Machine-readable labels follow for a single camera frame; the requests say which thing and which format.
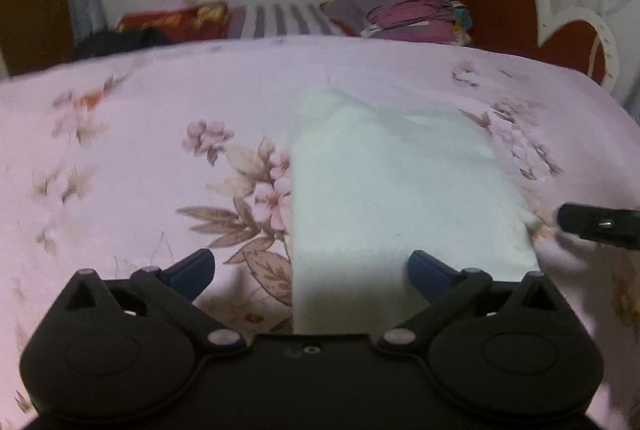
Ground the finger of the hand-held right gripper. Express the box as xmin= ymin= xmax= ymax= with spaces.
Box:
xmin=556 ymin=203 xmax=640 ymax=252

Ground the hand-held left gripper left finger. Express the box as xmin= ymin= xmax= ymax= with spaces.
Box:
xmin=64 ymin=248 xmax=247 ymax=354

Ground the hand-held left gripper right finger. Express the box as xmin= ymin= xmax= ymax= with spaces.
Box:
xmin=377 ymin=250 xmax=558 ymax=354

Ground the white small cloth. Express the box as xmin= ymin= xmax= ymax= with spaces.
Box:
xmin=289 ymin=86 xmax=542 ymax=335

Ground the stack of folded clothes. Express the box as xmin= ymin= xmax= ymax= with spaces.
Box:
xmin=321 ymin=0 xmax=474 ymax=47

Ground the pink floral bed sheet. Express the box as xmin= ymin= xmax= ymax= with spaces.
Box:
xmin=0 ymin=34 xmax=640 ymax=430

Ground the dark cloth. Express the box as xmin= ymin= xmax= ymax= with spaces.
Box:
xmin=74 ymin=27 xmax=172 ymax=60

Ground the red patterned pillow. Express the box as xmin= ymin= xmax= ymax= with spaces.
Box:
xmin=116 ymin=0 xmax=232 ymax=44

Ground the grey striped cloth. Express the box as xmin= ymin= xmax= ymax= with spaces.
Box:
xmin=239 ymin=2 xmax=347 ymax=39

